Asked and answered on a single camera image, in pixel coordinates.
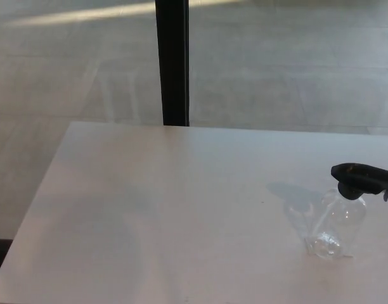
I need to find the black spray trigger lid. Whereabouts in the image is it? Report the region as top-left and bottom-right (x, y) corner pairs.
(330, 162), (388, 203)

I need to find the black vertical window post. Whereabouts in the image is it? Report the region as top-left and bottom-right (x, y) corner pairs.
(154, 0), (191, 127)

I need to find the clear plastic spray bottle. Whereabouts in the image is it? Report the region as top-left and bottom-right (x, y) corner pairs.
(304, 188), (370, 262)

